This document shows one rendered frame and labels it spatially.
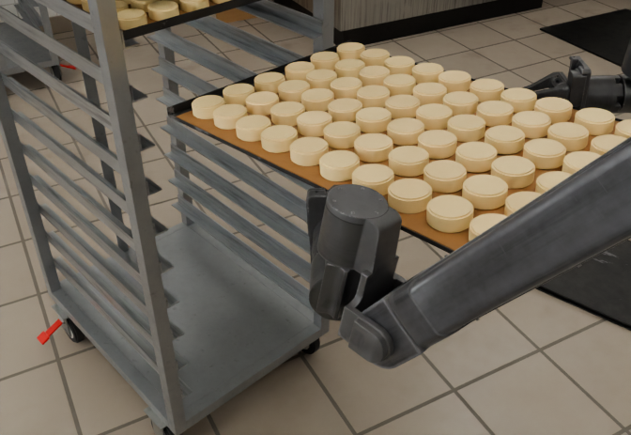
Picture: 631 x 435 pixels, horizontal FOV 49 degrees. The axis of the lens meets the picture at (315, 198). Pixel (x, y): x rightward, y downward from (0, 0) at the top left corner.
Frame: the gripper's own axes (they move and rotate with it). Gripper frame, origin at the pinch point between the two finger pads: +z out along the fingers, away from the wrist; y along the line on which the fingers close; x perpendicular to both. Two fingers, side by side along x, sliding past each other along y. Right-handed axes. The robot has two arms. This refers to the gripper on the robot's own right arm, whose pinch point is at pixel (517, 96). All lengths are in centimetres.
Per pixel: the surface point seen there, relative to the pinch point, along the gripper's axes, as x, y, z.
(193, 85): -68, -25, 65
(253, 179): -52, -44, 50
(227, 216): -62, -61, 59
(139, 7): -18, 10, 60
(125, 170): -2, -13, 63
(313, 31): -34.5, -0.5, 32.1
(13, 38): -231, -65, 192
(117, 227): -16, -34, 72
